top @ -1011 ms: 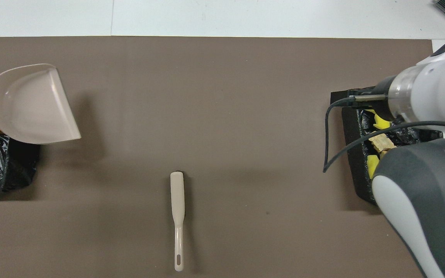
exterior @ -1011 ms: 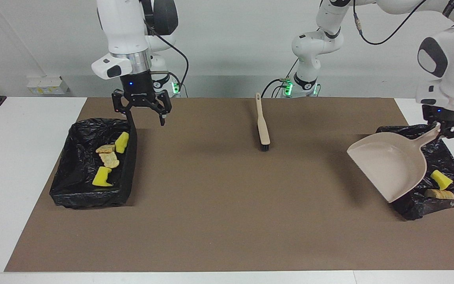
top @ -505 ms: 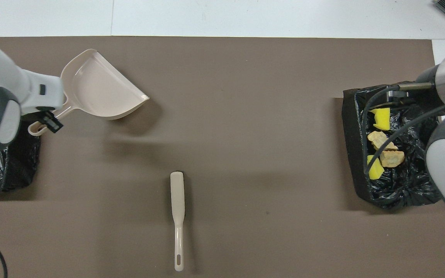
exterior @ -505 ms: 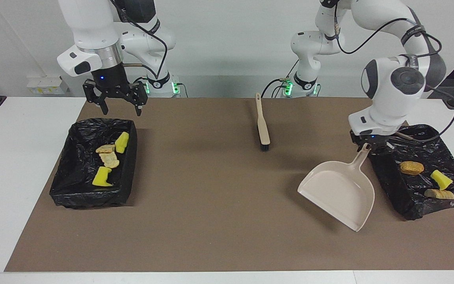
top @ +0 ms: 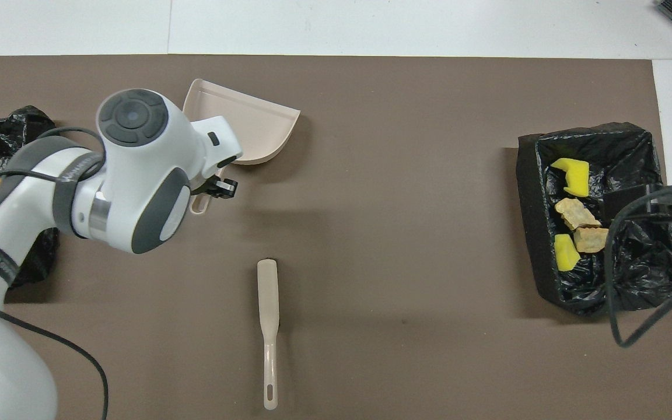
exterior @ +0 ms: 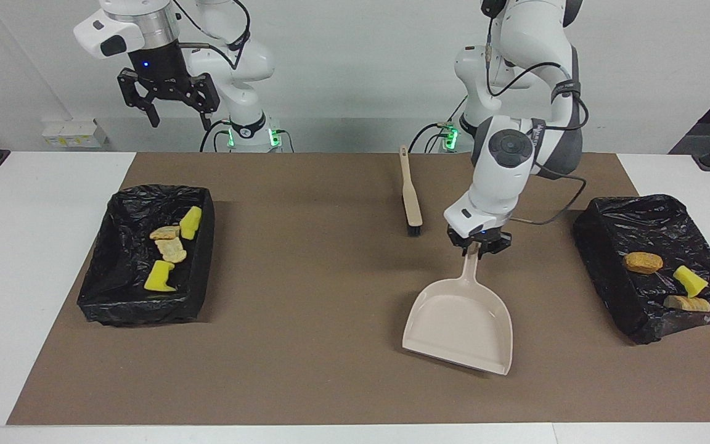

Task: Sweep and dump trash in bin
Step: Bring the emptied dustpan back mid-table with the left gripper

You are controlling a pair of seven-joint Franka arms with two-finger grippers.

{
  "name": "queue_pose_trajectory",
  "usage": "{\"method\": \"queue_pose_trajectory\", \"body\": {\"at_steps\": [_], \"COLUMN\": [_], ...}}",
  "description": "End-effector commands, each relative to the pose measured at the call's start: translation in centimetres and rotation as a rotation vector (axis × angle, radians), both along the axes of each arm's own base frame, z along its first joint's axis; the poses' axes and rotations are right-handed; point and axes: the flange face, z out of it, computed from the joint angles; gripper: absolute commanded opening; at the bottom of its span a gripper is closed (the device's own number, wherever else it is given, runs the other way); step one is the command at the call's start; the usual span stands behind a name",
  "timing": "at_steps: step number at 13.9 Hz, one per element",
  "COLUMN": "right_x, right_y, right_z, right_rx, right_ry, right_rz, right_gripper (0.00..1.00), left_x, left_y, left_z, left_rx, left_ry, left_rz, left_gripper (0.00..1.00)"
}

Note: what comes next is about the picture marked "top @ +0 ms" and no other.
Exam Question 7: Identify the pale sponge scrap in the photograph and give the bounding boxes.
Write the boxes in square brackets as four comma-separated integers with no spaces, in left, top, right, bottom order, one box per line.
[573,226,611,254]

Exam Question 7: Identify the striped yellow orange sponge scrap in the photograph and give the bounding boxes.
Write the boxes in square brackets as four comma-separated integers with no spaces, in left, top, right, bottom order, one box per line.
[555,198,602,231]

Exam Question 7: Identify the rectangular yellow green sponge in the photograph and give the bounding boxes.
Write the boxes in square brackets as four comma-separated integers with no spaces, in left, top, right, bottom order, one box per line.
[549,157,590,198]

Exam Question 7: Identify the beige plastic dustpan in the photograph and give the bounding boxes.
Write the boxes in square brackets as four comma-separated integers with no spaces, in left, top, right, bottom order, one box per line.
[183,78,302,216]

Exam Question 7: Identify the yellow sponge wedge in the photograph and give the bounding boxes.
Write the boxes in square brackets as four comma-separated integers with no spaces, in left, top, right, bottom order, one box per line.
[554,233,582,272]

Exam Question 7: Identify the beige brush black bristles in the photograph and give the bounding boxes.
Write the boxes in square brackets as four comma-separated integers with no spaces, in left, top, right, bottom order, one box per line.
[257,258,281,411]

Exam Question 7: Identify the black bag lined bin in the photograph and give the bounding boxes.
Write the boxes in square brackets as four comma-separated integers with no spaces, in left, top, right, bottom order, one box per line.
[516,121,672,317]
[0,105,64,291]

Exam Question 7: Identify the brown paper mat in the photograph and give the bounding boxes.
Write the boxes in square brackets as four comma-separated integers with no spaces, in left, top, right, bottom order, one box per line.
[0,54,672,420]

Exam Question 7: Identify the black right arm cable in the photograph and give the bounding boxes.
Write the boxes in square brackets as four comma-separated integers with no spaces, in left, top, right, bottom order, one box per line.
[603,183,672,348]

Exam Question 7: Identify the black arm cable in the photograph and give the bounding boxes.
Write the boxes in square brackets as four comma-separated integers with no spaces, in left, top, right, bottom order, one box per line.
[603,183,672,348]
[0,127,110,420]

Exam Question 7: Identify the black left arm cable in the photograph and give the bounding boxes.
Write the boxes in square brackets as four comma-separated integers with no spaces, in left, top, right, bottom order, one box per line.
[0,127,110,420]

